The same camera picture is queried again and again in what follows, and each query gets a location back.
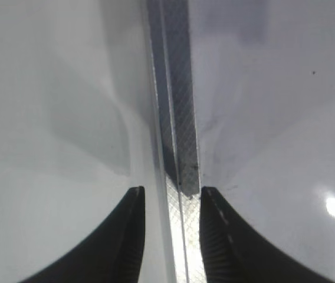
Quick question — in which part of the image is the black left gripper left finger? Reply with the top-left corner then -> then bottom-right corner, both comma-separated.
25,186 -> 144,282

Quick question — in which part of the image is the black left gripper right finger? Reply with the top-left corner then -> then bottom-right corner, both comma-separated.
199,186 -> 335,282

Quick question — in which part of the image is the white board with aluminium frame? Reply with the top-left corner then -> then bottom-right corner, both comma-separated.
146,1 -> 335,282

